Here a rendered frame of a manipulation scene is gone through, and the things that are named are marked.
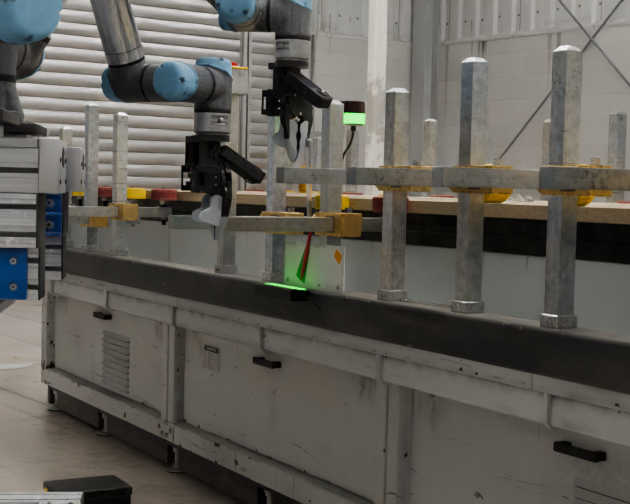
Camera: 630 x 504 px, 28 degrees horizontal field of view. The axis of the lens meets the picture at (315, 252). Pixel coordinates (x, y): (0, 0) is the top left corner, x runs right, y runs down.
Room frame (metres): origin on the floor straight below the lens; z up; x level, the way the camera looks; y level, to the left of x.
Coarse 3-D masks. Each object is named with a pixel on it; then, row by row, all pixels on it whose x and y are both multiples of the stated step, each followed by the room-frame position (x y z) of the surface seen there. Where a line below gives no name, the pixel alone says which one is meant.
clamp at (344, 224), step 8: (312, 216) 2.76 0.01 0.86; (320, 216) 2.72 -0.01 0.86; (328, 216) 2.69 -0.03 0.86; (336, 216) 2.67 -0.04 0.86; (344, 216) 2.65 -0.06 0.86; (352, 216) 2.66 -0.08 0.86; (360, 216) 2.67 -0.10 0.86; (336, 224) 2.67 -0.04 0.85; (344, 224) 2.65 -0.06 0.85; (352, 224) 2.66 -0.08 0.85; (360, 224) 2.67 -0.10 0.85; (320, 232) 2.72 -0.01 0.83; (328, 232) 2.69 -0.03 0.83; (336, 232) 2.66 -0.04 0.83; (344, 232) 2.65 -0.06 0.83; (352, 232) 2.66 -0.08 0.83; (360, 232) 2.67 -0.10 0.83
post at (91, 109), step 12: (96, 108) 4.02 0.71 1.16; (96, 120) 4.02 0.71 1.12; (96, 132) 4.02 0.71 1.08; (96, 144) 4.02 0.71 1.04; (96, 156) 4.02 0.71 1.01; (96, 168) 4.02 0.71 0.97; (96, 180) 4.02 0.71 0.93; (84, 192) 4.03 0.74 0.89; (96, 192) 4.02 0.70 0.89; (84, 204) 4.03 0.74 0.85; (96, 204) 4.02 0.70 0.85; (84, 228) 4.03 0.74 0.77; (96, 228) 4.02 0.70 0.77; (84, 240) 4.03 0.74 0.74; (96, 240) 4.02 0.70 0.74
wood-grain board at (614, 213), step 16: (240, 192) 4.07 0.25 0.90; (256, 192) 4.27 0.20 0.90; (288, 192) 4.74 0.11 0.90; (368, 208) 2.92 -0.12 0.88; (416, 208) 2.75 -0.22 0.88; (432, 208) 2.70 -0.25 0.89; (448, 208) 2.65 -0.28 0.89; (496, 208) 2.51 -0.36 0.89; (512, 208) 2.47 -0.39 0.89; (528, 208) 2.42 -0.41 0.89; (544, 208) 2.38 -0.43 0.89; (592, 208) 2.27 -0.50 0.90; (608, 208) 2.23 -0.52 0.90; (624, 208) 2.20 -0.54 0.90
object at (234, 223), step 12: (228, 216) 2.57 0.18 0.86; (240, 216) 2.59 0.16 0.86; (228, 228) 2.55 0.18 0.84; (240, 228) 2.56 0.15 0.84; (252, 228) 2.58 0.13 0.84; (264, 228) 2.59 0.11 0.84; (276, 228) 2.61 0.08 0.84; (288, 228) 2.62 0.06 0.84; (300, 228) 2.64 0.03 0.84; (312, 228) 2.65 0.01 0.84; (324, 228) 2.67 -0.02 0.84; (372, 228) 2.73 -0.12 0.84
